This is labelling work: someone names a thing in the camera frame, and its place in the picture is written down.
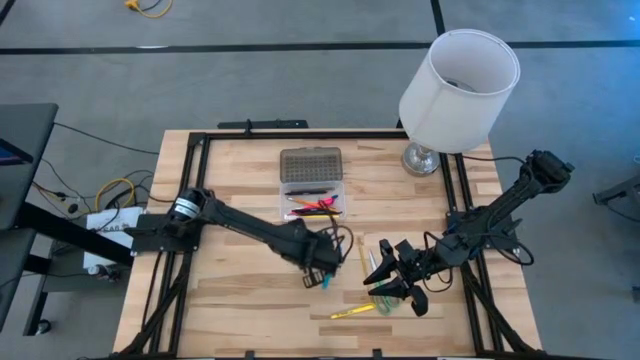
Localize black power strip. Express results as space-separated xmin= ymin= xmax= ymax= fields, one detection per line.
xmin=217 ymin=118 xmax=310 ymax=131

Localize white box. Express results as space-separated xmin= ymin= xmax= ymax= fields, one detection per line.
xmin=82 ymin=206 xmax=145 ymax=271

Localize black desk legs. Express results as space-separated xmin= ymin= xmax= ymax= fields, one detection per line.
xmin=0 ymin=202 xmax=136 ymax=336

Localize green scissors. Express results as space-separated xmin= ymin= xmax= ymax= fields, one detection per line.
xmin=370 ymin=280 xmax=402 ymax=318

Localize natural wood pencil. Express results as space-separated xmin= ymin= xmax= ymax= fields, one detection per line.
xmin=357 ymin=238 xmax=372 ymax=282

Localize clear plastic supply box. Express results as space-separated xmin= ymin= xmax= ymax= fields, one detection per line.
xmin=278 ymin=146 xmax=347 ymax=224

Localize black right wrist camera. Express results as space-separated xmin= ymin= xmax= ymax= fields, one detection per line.
xmin=408 ymin=285 xmax=431 ymax=318

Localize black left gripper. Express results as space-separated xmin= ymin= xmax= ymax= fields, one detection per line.
xmin=279 ymin=219 xmax=346 ymax=291

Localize grey desk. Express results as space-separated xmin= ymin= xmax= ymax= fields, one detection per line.
xmin=0 ymin=102 xmax=60 ymax=232

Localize white shade table lamp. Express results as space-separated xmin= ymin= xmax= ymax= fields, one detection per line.
xmin=398 ymin=28 xmax=522 ymax=178

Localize pink pen with blue cap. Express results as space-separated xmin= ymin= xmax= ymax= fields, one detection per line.
xmin=309 ymin=193 xmax=340 ymax=211

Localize pink highlighter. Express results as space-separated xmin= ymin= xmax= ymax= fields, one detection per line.
xmin=292 ymin=203 xmax=331 ymax=216

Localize black stand leg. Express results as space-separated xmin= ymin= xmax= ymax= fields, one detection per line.
xmin=592 ymin=173 xmax=640 ymax=214

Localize yellow cable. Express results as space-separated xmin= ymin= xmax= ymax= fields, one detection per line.
xmin=124 ymin=0 xmax=174 ymax=20
xmin=93 ymin=176 xmax=137 ymax=212

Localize black pen with clip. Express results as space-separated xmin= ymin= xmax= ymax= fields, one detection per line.
xmin=289 ymin=208 xmax=345 ymax=217

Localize dark laptop screen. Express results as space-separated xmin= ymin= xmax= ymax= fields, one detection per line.
xmin=0 ymin=137 xmax=35 ymax=167

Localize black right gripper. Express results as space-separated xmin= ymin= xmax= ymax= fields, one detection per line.
xmin=363 ymin=239 xmax=436 ymax=301

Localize black aluminium table frame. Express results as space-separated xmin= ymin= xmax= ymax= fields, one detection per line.
xmin=112 ymin=129 xmax=546 ymax=360

